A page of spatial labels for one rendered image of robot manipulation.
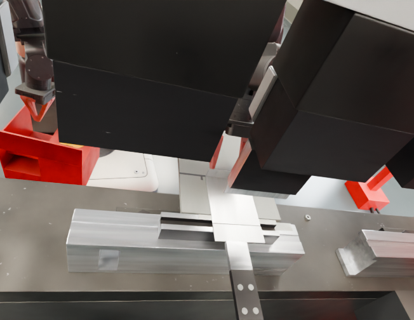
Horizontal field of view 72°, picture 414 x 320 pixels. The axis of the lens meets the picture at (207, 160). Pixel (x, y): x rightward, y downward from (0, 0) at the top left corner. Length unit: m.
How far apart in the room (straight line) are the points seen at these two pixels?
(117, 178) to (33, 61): 0.81
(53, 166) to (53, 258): 0.33
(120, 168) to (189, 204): 1.01
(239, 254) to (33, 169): 0.63
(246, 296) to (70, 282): 0.28
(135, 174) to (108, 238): 1.00
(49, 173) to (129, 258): 0.43
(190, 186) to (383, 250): 0.41
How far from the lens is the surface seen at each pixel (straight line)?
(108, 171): 1.45
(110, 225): 0.47
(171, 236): 0.46
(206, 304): 0.62
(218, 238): 0.45
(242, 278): 0.44
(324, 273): 0.70
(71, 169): 0.81
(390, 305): 0.81
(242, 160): 0.36
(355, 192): 2.49
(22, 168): 0.90
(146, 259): 0.49
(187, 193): 0.49
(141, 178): 1.44
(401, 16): 0.27
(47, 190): 0.63
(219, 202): 0.49
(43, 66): 0.74
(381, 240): 0.71
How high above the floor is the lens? 1.37
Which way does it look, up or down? 42 degrees down
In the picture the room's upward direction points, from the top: 23 degrees clockwise
